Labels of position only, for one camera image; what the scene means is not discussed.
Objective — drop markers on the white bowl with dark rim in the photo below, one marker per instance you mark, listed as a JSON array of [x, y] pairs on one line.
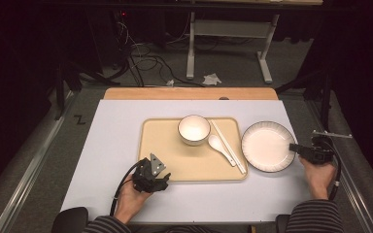
[[193, 129]]

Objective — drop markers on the small crumpled white paper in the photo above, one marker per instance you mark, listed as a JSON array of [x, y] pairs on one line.
[[170, 83]]

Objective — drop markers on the beige plastic tray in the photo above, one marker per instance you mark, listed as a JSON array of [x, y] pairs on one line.
[[165, 145]]

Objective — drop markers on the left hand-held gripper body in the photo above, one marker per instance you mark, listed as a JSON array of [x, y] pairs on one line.
[[145, 179]]

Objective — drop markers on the person's left hand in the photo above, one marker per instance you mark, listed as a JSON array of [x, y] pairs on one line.
[[129, 204]]

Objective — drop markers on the white table cover board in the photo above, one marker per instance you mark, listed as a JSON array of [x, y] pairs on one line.
[[116, 129]]

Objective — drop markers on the white ceramic spoon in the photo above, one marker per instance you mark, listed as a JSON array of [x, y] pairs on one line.
[[216, 144]]

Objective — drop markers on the aluminium floor rail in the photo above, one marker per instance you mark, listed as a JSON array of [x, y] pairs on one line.
[[29, 181], [356, 187]]

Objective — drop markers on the white plate with dark rim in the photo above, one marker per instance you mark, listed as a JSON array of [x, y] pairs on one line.
[[265, 147]]

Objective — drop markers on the white metal desk frame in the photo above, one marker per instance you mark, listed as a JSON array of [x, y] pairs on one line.
[[230, 28]]

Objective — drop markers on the black metal stand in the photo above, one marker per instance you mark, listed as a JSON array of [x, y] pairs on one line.
[[327, 97], [61, 84]]

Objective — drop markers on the person's right hand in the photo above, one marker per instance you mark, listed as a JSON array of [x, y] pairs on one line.
[[320, 178]]

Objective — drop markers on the large crumpled white paper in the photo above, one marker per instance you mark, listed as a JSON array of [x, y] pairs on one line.
[[211, 79]]

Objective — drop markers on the black chair armrest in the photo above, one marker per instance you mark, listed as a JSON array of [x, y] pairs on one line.
[[71, 220], [281, 224]]

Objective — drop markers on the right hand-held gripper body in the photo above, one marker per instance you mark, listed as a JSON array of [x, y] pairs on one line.
[[320, 152]]

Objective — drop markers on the dark computer box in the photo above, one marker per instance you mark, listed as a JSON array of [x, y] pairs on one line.
[[107, 39]]

